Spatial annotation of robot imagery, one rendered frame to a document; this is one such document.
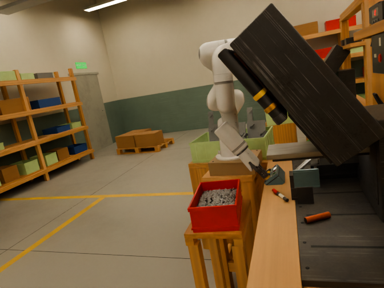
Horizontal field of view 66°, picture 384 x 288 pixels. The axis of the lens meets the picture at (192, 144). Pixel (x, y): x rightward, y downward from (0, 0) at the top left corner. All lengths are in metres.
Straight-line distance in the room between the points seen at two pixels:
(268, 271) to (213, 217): 0.46
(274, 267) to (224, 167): 0.99
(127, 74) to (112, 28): 1.42
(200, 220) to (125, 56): 8.62
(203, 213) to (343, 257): 0.58
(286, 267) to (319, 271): 0.09
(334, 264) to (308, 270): 0.07
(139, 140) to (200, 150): 4.67
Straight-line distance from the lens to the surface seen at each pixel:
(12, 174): 6.22
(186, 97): 8.89
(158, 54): 9.17
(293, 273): 0.91
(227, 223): 1.31
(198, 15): 8.80
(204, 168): 2.38
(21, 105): 6.49
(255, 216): 1.88
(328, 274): 0.92
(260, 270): 0.93
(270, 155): 1.14
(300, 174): 1.23
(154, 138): 6.76
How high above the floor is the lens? 1.45
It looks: 12 degrees down
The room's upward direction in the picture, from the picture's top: 10 degrees counter-clockwise
